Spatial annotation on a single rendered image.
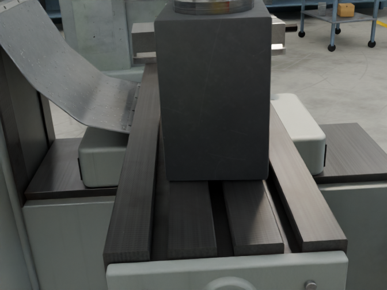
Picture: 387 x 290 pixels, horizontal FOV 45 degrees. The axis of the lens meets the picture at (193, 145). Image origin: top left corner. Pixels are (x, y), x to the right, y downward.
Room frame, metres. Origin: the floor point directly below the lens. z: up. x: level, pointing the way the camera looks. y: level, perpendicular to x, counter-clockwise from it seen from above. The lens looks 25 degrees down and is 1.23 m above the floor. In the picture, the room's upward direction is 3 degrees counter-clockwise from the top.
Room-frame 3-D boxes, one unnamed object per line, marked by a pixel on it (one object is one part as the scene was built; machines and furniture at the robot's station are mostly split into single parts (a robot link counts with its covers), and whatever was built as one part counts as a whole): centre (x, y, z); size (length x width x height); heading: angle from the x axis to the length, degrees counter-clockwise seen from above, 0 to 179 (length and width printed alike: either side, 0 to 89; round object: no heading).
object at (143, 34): (1.12, -0.04, 1.02); 0.35 x 0.15 x 0.11; 94
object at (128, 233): (0.96, -0.02, 0.92); 1.24 x 0.23 x 0.08; 1
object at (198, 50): (0.59, -0.03, 1.06); 0.22 x 0.12 x 0.20; 176
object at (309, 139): (0.97, -0.02, 0.82); 0.50 x 0.35 x 0.12; 91
